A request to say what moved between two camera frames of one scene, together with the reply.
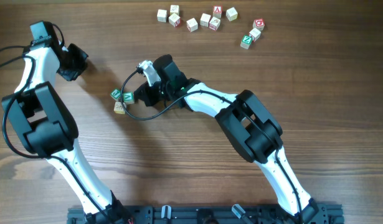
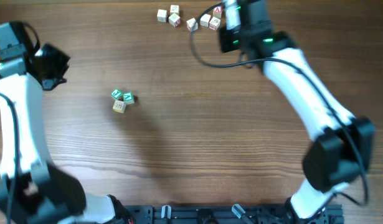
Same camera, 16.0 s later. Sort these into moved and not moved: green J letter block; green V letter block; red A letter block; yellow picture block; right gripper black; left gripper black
Moved: left gripper black; right gripper black
Not moved: green J letter block; green V letter block; red A letter block; yellow picture block
